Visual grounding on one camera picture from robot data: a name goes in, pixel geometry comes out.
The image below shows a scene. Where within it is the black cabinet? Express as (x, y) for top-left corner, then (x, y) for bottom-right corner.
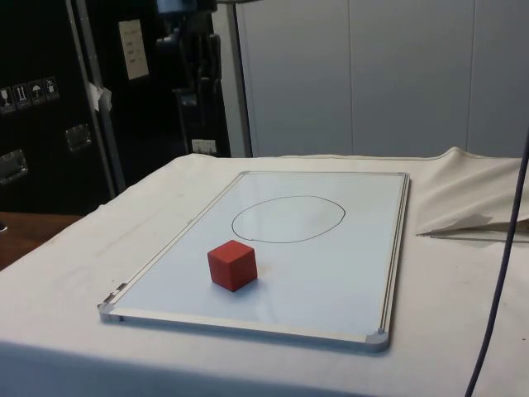
(0, 0), (254, 216)

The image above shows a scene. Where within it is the red cube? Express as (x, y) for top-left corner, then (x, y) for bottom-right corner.
(207, 239), (259, 294)

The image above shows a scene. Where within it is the white whiteboard with metal frame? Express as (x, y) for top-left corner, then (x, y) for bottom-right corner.
(98, 170), (412, 355)

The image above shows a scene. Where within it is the pale locker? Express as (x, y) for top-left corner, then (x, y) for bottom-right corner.
(237, 0), (351, 159)
(469, 0), (529, 159)
(349, 0), (471, 159)

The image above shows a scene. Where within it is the black cable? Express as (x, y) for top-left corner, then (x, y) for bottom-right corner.
(465, 126), (529, 397)

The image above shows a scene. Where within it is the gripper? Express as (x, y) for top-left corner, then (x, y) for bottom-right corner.
(155, 9), (223, 91)

